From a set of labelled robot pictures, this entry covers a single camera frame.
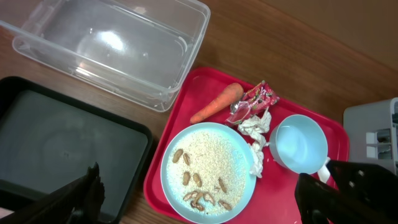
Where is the grey dishwasher rack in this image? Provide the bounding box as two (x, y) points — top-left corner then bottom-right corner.
(343, 98), (397, 174)

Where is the clear plastic bin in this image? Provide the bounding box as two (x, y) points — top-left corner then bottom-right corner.
(1, 0), (211, 112)

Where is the crumpled white tissue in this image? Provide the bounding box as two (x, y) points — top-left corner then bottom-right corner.
(238, 108), (272, 178)

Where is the orange carrot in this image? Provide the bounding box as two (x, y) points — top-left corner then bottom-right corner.
(190, 83), (244, 124)

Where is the red snack wrapper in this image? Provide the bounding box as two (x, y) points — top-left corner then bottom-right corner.
(225, 81), (280, 126)

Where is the light blue bowl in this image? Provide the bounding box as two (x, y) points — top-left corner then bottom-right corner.
(269, 114), (328, 174)

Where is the red plastic tray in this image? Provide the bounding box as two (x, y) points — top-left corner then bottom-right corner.
(144, 67), (349, 223)

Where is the light blue plate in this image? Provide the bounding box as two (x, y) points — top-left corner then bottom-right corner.
(160, 123), (256, 223)

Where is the white plastic spoon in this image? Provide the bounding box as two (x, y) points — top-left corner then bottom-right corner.
(317, 157), (331, 184)

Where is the black plastic bin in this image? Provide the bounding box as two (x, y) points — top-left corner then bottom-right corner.
(1, 77), (152, 223)

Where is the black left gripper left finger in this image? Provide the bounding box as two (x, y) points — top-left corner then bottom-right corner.
(1, 163), (105, 224)

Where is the peanut shell pile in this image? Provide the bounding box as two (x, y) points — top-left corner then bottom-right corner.
(182, 190), (232, 212)

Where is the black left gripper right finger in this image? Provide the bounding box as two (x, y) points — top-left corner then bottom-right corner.
(295, 160), (397, 224)

